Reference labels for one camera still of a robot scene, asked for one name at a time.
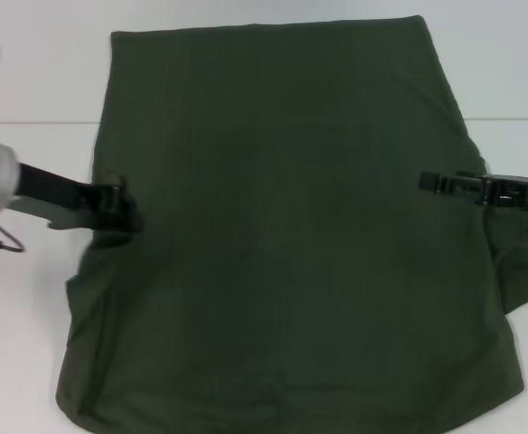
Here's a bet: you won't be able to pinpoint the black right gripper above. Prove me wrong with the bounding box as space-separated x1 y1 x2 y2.
418 169 528 217

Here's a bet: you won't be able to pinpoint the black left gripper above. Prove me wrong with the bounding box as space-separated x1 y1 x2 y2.
13 162 146 236

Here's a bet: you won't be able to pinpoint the dark green t-shirt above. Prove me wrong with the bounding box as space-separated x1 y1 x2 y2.
54 14 528 434

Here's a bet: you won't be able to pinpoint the thin dark gripper cable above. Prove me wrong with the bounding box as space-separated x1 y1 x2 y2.
0 214 26 253

